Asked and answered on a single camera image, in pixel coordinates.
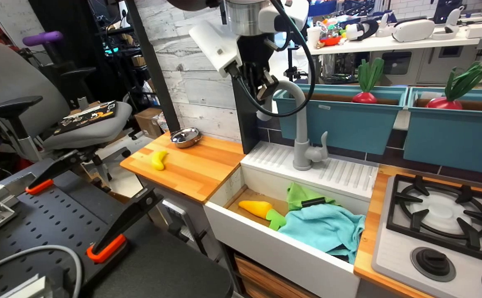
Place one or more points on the black vertical post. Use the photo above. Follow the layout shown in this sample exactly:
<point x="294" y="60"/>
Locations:
<point x="245" y="127"/>

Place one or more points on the green cloth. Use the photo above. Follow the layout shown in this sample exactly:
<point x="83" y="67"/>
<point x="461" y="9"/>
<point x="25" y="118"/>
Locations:
<point x="300" y="196"/>

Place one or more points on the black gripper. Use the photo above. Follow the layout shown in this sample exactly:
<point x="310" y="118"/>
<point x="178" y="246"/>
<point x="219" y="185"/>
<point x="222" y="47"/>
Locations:
<point x="257" y="59"/>

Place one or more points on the red toy radish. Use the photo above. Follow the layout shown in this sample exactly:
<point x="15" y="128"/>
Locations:
<point x="368" y="84"/>
<point x="457" y="89"/>

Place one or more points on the orange toy carrot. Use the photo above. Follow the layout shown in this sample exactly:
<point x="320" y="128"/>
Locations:
<point x="257" y="209"/>

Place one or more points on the brown cardboard box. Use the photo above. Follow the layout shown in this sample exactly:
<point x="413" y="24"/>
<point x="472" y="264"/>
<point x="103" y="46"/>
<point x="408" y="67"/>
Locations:
<point x="151" y="120"/>

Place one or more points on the colourful toy pile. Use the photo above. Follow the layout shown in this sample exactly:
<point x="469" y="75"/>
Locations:
<point x="330" y="34"/>

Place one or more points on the white bracket block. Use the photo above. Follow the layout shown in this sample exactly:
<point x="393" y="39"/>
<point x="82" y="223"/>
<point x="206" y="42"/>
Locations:
<point x="27" y="289"/>

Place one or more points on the white toy sink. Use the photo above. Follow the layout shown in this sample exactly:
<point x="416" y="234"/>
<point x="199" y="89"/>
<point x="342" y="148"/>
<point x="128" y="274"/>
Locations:
<point x="284" y="249"/>

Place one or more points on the grey toy stove top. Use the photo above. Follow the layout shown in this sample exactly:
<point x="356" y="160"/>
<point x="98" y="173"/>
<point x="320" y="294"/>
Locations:
<point x="400" y="259"/>

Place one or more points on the teal planter box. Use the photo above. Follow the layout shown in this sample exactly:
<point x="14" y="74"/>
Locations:
<point x="342" y="125"/>
<point x="456" y="138"/>

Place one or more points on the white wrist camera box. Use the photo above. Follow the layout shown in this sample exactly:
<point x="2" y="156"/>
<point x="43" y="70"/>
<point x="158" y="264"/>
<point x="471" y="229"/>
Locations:
<point x="214" y="47"/>

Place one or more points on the white rounded device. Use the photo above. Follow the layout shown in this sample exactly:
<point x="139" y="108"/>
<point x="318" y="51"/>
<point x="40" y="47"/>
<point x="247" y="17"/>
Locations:
<point x="414" y="31"/>

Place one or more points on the small silver pot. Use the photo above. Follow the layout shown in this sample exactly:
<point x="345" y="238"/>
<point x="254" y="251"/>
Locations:
<point x="188" y="143"/>

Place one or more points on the wooden counter board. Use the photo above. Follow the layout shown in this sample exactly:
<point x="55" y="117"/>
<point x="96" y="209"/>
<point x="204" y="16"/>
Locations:
<point x="196" y="168"/>

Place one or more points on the small metal bowl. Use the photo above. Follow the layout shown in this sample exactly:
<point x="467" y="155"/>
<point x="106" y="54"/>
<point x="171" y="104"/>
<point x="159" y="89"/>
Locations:
<point x="186" y="133"/>

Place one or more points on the yellow toy banana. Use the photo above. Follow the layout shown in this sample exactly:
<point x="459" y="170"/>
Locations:
<point x="159" y="160"/>

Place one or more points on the grey kitchen faucet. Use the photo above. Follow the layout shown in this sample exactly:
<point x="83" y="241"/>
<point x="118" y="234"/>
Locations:
<point x="302" y="133"/>

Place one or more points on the teal cloth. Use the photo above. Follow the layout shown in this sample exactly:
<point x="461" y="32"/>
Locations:
<point x="323" y="229"/>

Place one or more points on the black stove grate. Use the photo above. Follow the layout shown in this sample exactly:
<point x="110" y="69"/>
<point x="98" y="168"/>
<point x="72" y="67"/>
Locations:
<point x="472" y="234"/>

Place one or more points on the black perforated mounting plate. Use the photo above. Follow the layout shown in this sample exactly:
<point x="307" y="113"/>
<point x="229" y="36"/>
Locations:
<point x="58" y="221"/>

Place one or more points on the white background table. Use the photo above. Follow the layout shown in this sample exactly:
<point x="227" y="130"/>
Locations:
<point x="383" y="44"/>

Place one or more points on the wooden counter around stove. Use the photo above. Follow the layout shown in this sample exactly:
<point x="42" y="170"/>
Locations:
<point x="370" y="233"/>

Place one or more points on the black diagonal frame bar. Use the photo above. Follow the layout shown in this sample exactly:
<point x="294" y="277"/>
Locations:
<point x="151" y="67"/>

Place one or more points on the tools on chair seat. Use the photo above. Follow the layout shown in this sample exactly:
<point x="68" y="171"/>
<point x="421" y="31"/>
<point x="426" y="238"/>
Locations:
<point x="85" y="115"/>

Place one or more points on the black stove knob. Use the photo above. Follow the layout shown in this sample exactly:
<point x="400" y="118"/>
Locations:
<point x="433" y="264"/>

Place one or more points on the grey office chair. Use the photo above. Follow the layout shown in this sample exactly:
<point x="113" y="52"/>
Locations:
<point x="14" y="84"/>

